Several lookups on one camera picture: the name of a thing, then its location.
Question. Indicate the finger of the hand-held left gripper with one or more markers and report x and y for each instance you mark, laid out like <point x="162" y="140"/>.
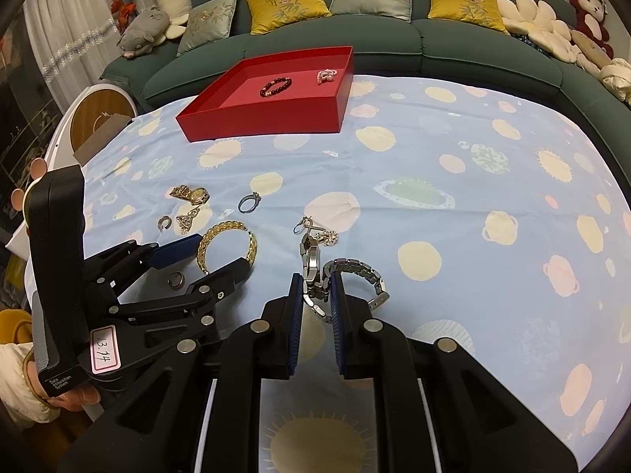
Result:
<point x="231" y="276"/>
<point x="172" y="252"/>

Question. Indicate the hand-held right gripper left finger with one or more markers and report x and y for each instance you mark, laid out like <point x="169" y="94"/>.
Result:
<point x="296" y="325"/>

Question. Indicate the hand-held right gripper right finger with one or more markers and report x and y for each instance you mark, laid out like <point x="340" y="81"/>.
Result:
<point x="337" y="325"/>

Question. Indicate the gold pendant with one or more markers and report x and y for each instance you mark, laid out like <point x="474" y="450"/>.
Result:
<point x="183" y="224"/>

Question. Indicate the gold watch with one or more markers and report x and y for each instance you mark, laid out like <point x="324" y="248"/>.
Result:
<point x="197" y="196"/>

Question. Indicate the silver hoop earring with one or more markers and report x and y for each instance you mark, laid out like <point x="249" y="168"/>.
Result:
<point x="308" y="221"/>

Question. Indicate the red tray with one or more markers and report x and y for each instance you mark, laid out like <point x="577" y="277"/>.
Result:
<point x="236" y="118"/>

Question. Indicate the person's left forearm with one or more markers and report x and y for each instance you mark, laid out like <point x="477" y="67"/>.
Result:
<point x="15" y="384"/>

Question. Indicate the person's left hand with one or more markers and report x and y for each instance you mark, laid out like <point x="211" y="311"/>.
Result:
<point x="74" y="398"/>

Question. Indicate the brown cardboard sheet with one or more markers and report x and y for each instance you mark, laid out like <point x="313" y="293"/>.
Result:
<point x="101" y="138"/>

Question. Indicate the dark glass cabinet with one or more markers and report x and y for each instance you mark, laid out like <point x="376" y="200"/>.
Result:
<point x="24" y="133"/>

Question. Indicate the round wooden-top side table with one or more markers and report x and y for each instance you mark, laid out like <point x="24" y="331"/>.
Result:
<point x="93" y="108"/>

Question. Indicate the blue planet print tablecloth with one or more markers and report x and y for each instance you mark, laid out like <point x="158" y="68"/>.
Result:
<point x="419" y="182"/>

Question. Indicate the white sheer curtain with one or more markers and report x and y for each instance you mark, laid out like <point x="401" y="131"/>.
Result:
<point x="64" y="34"/>

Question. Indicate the grey pig plush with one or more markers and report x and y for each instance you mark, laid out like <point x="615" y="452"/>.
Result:
<point x="148" y="27"/>

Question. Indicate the red knot ornament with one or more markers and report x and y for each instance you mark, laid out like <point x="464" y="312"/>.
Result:
<point x="123" y="10"/>

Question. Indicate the yellow embroidered cushion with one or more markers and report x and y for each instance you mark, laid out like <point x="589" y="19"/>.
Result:
<point x="286" y="2"/>
<point x="463" y="0"/>

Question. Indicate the green sofa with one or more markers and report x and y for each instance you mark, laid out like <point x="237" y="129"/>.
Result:
<point x="443" y="39"/>

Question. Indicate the blue patterned cloth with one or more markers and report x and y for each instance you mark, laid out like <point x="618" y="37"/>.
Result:
<point x="532" y="43"/>

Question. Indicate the white flower cushion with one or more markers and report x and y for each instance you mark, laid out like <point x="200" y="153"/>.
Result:
<point x="537" y="22"/>

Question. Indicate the cream blanket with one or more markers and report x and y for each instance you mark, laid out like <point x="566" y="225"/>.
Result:
<point x="618" y="79"/>

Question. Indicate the brown plush cushion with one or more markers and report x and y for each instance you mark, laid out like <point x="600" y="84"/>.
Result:
<point x="589" y="47"/>

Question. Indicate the red monkey plush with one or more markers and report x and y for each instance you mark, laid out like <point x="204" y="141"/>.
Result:
<point x="589" y="15"/>

